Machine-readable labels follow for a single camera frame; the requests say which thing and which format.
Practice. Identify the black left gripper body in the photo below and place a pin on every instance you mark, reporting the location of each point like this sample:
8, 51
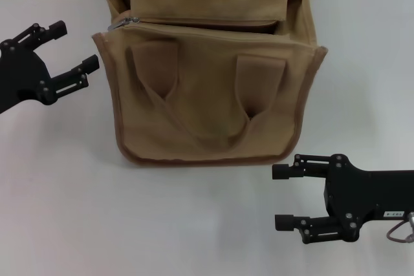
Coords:
19, 75

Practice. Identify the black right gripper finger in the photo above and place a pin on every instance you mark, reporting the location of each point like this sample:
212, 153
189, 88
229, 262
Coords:
283, 222
280, 172

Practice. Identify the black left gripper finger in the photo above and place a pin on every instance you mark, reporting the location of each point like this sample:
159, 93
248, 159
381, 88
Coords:
56, 28
90, 62

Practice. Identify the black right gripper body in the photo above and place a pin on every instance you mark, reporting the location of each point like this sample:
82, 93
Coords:
378, 192

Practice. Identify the silver metal zipper pull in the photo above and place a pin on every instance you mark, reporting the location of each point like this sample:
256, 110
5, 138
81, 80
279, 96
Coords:
121, 24

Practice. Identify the khaki canvas food bag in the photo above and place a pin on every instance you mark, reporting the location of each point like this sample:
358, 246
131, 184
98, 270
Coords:
207, 101

